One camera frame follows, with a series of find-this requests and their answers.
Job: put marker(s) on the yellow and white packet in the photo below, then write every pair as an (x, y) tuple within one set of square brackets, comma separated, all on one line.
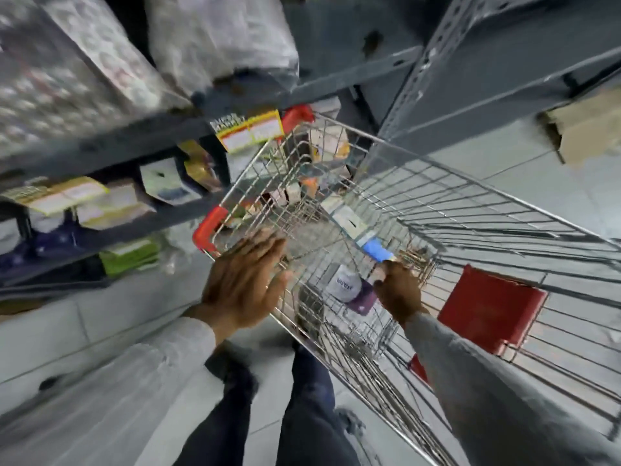
[(330, 145)]

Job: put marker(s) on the patterned silver wrapped package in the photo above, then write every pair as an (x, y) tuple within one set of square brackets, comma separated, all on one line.
[(63, 67)]

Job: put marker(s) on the person's left hand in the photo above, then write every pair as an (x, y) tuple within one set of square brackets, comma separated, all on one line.
[(237, 286)]

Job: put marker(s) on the person's right hand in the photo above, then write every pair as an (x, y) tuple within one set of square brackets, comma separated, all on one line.
[(400, 293)]

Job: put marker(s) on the person's left forearm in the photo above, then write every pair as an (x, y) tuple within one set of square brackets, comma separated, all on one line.
[(121, 383)]

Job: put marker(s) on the grey metal shelving rack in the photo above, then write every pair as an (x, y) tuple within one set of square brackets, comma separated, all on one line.
[(509, 67), (334, 38)]

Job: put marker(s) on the white box with dark print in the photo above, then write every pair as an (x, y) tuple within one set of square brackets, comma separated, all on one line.
[(167, 181)]

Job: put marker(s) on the yellow shelf price label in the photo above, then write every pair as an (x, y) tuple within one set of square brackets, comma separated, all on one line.
[(63, 194), (250, 130)]

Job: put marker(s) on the person's leg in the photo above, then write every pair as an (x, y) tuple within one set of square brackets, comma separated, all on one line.
[(218, 422), (310, 412)]

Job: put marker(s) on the person's right fingers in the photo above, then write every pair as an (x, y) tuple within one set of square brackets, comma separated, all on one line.
[(395, 274)]

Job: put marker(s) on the white jar with purple label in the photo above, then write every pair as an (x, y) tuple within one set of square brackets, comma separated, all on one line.
[(345, 288)]

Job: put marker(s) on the beige and white box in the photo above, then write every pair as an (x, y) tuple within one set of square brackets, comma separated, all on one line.
[(114, 206)]

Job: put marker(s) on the person's right leg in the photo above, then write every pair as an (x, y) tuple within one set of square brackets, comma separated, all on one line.
[(310, 412)]

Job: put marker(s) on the red plastic cart seat flap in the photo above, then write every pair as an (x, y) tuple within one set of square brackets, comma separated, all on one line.
[(490, 308)]

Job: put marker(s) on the yellow snack packet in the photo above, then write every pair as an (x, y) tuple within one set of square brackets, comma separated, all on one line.
[(201, 167)]

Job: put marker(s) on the green box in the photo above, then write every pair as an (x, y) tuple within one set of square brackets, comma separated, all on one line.
[(128, 257)]

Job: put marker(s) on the person's left thumb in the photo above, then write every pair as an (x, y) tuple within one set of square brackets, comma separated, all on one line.
[(279, 285)]

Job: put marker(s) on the person's left leg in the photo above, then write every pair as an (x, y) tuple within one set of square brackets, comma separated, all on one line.
[(218, 422)]

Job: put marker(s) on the person's right forearm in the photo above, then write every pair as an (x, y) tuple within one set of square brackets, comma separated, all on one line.
[(485, 397)]

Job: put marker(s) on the brown cardboard box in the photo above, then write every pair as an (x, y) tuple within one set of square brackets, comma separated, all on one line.
[(589, 126)]

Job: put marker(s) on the clear-wrapped white bundle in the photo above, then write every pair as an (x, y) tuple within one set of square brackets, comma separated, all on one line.
[(218, 38)]

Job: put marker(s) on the dark blue packet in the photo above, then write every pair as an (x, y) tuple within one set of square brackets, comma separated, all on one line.
[(43, 242)]

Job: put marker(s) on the long white and blue carton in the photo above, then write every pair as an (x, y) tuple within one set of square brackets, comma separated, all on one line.
[(354, 227)]

